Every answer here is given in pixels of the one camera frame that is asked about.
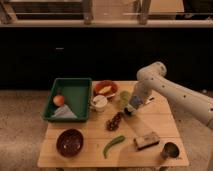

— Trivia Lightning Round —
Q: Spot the orange bowl with food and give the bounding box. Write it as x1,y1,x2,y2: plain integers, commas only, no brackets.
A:
93,80,118,97

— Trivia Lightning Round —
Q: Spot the dark brown bowl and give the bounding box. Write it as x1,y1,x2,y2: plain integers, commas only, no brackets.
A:
56,129,84,158

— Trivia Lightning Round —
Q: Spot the red apple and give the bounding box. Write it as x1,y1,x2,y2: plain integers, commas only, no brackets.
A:
53,95,65,107

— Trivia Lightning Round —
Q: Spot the metal cup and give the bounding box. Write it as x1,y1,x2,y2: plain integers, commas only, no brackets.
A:
161,142,180,160

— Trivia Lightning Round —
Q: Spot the green chili pepper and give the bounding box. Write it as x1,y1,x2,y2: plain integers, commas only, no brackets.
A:
103,135,126,159

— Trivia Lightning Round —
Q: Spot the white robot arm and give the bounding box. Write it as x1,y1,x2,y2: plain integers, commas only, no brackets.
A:
127,61,213,131

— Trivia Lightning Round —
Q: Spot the light green plastic cup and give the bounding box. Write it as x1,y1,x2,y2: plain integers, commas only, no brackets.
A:
118,91,131,108

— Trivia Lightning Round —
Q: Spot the white handled brush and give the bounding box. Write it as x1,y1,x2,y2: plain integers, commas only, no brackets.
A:
123,96,156,116

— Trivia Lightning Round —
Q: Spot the green plastic tray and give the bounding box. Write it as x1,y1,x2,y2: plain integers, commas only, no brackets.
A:
42,78,92,122

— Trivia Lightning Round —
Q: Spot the dark grape bunch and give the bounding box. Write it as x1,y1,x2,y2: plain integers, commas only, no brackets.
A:
106,112,122,131

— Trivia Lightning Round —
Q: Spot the blue sponge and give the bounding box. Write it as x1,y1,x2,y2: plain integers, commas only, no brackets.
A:
129,96,143,109

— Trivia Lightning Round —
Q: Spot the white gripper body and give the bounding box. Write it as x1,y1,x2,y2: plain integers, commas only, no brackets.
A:
131,82,152,102

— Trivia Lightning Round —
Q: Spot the wooden table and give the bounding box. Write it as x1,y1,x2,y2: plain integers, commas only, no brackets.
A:
37,80,190,171

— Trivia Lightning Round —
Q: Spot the grey folded cloth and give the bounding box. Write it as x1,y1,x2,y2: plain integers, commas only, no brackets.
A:
53,104,76,118

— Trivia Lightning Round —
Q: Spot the white plastic cup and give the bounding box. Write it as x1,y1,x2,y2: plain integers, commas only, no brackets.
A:
91,95,108,112

